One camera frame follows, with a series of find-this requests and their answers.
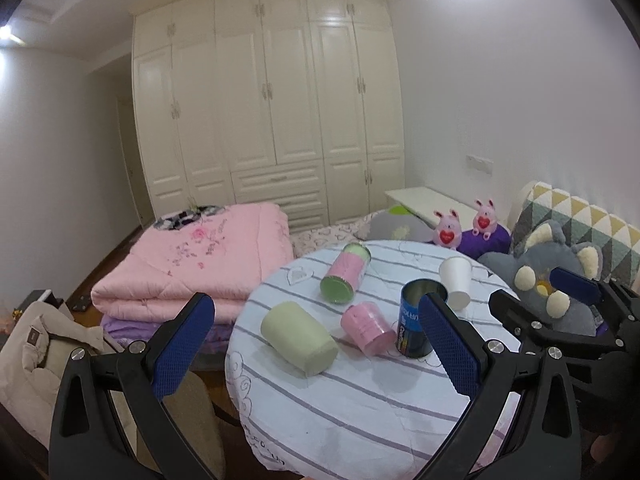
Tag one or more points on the white paper cup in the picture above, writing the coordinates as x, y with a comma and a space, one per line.
456, 280

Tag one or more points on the tan chair seat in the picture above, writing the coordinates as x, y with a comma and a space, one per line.
195, 435

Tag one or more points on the dark floral cloth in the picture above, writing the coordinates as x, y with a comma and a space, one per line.
180, 219

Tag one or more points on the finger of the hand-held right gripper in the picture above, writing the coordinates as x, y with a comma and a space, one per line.
575, 284
520, 317

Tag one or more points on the blue tin can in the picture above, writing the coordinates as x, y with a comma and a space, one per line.
412, 325

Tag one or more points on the ceiling light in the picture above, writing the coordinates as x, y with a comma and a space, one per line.
6, 34

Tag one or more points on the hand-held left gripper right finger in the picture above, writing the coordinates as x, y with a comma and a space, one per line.
450, 347

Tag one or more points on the pink and green canister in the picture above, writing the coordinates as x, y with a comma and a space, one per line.
346, 272

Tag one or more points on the cream wardrobe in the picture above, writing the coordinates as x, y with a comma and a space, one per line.
265, 110

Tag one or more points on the pale green cup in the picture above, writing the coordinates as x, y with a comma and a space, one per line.
295, 340

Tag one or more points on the pink cup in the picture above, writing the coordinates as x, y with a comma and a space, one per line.
367, 329

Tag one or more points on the pink folded quilt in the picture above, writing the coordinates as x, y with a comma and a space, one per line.
210, 265

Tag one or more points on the grey cat plush toy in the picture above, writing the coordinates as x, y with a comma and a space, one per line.
525, 265

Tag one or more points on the purple cushion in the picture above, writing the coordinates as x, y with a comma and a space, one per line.
487, 245

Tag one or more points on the beige jacket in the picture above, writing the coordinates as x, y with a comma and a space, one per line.
30, 360

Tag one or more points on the heart print bed sheet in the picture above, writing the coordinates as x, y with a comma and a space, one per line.
325, 235

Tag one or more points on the striped white tablecloth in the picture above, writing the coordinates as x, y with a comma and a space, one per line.
350, 410

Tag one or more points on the triangle patterned headboard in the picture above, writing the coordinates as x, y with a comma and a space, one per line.
595, 220

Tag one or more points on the white bedside table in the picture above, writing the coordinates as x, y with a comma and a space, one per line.
425, 200

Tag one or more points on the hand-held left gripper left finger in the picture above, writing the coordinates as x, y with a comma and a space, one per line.
180, 347

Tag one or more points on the grey cushion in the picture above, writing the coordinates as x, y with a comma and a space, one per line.
395, 227

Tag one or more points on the purple folded blanket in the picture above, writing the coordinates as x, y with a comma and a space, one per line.
125, 332

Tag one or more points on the pink bunny plush toy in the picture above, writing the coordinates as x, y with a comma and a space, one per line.
484, 221
447, 232

